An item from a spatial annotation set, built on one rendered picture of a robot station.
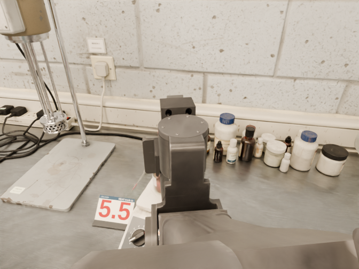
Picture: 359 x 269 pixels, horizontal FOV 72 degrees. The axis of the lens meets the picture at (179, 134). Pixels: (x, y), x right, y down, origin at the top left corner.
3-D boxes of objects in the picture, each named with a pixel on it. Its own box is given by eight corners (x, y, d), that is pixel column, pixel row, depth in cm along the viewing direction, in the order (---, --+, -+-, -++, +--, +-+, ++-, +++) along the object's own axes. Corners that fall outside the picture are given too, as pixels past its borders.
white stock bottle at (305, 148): (297, 173, 73) (307, 141, 67) (284, 160, 79) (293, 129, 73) (314, 169, 75) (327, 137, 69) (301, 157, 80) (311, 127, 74)
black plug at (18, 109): (16, 119, 94) (14, 114, 93) (6, 118, 95) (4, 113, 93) (28, 111, 100) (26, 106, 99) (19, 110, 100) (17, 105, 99)
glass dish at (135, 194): (142, 187, 68) (142, 181, 67) (146, 202, 64) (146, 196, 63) (123, 191, 67) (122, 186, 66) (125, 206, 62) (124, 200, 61)
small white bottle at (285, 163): (282, 173, 73) (287, 157, 70) (277, 168, 75) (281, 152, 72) (289, 171, 74) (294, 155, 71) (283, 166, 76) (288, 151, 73)
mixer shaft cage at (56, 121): (60, 135, 65) (29, 36, 52) (37, 133, 66) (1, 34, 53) (73, 123, 71) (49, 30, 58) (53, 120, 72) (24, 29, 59)
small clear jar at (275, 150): (267, 168, 75) (271, 151, 72) (259, 157, 80) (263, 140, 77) (285, 167, 76) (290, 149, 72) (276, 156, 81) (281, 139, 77)
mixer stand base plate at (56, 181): (68, 212, 61) (67, 209, 60) (-1, 200, 64) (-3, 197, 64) (116, 145, 86) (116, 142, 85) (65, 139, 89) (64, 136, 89)
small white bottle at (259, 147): (251, 154, 82) (255, 137, 78) (258, 152, 82) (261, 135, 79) (256, 158, 79) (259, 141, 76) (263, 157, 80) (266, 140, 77)
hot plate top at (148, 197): (187, 223, 49) (187, 220, 48) (134, 207, 52) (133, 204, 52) (203, 183, 58) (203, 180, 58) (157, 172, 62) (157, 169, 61)
